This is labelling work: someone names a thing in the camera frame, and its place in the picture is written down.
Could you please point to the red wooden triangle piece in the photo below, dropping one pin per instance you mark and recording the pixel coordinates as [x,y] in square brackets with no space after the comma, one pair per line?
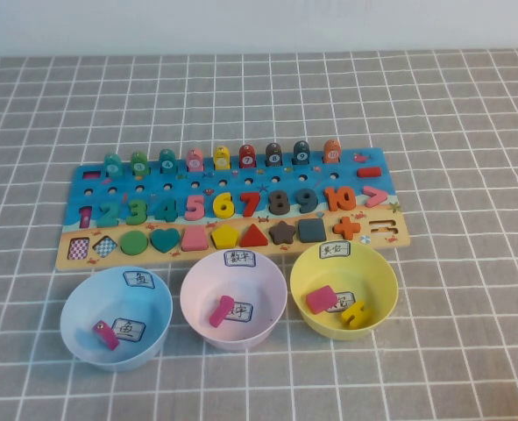
[254,237]

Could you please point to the red minus sign piece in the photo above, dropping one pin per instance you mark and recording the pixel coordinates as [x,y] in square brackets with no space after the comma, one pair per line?
[369,172]

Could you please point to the grey checked tablecloth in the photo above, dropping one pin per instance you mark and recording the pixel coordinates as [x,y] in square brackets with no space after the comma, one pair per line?
[460,219]

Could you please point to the red wooden numeral 7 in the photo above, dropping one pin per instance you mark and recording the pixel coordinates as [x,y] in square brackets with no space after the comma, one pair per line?
[252,204]

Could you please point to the orange plus sign piece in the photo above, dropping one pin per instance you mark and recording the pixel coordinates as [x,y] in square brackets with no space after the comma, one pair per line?
[347,228]

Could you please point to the red fish peg numbered 7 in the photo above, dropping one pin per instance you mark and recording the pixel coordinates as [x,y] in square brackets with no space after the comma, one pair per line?
[248,158]

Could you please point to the yellow wooden numeral 6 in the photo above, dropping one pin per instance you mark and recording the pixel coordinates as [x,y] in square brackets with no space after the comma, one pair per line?
[219,208]

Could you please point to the teal wooden heart piece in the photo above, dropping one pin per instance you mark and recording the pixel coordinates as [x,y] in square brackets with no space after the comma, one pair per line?
[165,239]

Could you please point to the pink greater-than sign piece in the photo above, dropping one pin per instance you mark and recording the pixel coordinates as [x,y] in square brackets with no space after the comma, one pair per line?
[381,196]

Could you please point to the orange wooden numeral 10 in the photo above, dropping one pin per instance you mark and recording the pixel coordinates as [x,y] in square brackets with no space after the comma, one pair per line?
[331,199]

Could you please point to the magenta fish peg numbered 1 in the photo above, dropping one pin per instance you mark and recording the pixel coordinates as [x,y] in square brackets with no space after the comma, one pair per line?
[107,337]

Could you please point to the blue-green fish peg numbered 4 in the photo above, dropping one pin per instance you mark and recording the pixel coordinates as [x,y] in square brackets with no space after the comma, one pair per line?
[168,162]

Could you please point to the blue-green wooden numeral 4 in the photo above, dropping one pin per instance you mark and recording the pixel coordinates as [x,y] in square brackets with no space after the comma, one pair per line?
[171,210]

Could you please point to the wooden number puzzle board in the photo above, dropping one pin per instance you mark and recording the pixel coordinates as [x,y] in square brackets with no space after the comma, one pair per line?
[236,184]

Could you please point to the pink wooden trapezoid piece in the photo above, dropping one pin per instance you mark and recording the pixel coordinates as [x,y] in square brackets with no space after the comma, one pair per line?
[195,239]

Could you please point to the brown wooden numeral 8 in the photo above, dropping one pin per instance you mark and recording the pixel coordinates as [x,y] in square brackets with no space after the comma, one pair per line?
[274,208]

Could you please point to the yellow equals sign piece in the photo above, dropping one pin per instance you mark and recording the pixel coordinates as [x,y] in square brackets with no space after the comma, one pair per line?
[355,313]

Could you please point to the brown fish peg numbered 8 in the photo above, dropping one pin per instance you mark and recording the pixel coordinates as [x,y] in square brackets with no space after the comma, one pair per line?
[274,155]

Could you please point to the yellow fish peg numbered 6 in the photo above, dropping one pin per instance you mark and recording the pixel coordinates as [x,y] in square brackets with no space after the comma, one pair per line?
[222,160]

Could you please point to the slate wooden numeral 9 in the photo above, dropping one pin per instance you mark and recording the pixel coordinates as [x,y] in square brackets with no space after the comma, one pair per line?
[313,204]

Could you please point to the brown wooden star piece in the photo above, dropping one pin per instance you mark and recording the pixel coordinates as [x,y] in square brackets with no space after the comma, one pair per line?
[282,232]

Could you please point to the green wooden circle piece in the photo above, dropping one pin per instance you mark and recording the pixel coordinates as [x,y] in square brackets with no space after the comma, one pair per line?
[134,241]

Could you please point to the light pink plastic bowl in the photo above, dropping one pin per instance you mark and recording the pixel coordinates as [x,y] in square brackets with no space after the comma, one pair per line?
[197,298]

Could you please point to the teal fish peg numbered 2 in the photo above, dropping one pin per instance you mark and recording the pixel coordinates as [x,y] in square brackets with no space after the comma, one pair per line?
[114,166]

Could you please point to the pink wooden numeral 5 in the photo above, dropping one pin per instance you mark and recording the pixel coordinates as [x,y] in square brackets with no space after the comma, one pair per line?
[193,201]

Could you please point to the slate fish peg numbered 9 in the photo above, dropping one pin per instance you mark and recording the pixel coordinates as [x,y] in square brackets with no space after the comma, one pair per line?
[302,154]

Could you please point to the yellow wooden pentagon piece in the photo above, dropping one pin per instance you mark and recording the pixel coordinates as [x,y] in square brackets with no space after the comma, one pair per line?
[224,237]

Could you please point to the orange fish peg numbered 10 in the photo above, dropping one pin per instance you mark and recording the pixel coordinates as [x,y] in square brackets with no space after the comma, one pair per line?
[333,152]

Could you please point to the pink fish peg numbered 5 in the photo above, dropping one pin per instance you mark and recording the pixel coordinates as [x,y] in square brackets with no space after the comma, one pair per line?
[195,161]

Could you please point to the green fish peg numbered 3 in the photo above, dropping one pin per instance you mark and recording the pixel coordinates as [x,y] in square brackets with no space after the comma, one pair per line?
[139,164]

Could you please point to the green wooden numeral 3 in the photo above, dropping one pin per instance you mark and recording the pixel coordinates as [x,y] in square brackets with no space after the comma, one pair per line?
[142,217]

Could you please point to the yellow plastic bowl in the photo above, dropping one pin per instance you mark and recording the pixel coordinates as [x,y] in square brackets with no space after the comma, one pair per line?
[372,280]

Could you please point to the magenta wooden numeral 1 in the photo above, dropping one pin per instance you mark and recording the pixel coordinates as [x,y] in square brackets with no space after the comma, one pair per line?
[220,312]

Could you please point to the slate wooden square piece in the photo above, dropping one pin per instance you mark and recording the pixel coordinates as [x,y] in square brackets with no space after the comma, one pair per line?
[312,230]

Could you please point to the magenta wooden rectangle piece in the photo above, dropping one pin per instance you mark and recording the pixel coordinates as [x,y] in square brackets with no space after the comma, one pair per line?
[322,299]

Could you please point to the teal wooden numeral 2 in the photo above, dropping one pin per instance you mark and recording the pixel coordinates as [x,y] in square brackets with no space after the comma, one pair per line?
[109,221]

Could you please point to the light blue plastic bowl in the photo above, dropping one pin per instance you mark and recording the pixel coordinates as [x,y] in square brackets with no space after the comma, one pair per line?
[83,302]

